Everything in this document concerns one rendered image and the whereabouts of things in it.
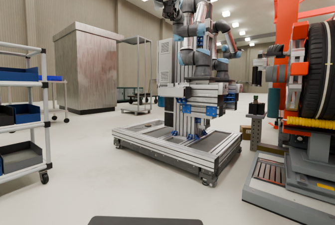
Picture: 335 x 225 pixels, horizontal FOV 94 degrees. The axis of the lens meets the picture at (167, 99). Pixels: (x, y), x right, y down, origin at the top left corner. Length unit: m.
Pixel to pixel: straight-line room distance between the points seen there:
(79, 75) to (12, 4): 5.82
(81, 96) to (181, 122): 3.20
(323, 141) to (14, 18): 9.71
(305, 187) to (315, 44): 0.84
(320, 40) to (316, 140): 0.67
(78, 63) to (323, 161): 4.38
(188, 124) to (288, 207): 0.91
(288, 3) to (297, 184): 1.54
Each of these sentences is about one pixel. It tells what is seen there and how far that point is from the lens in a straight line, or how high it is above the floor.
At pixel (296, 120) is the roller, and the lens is 1.39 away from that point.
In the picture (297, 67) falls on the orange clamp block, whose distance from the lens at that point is 1.17.
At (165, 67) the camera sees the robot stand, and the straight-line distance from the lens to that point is 1.68.
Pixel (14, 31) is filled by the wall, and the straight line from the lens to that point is 9.37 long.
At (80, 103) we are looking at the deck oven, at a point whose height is 0.30.
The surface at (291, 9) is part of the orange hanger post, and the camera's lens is 2.04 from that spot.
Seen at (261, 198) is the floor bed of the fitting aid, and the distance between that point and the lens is 1.27.
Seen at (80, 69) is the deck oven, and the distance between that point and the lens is 4.41.
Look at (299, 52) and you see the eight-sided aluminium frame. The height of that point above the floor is 0.96.
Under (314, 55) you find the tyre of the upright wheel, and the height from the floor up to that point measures 0.92.
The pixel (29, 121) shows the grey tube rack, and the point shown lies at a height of 0.48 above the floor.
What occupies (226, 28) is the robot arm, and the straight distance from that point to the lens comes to 1.90.
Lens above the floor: 0.74
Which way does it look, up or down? 5 degrees down
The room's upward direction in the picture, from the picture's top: 1 degrees clockwise
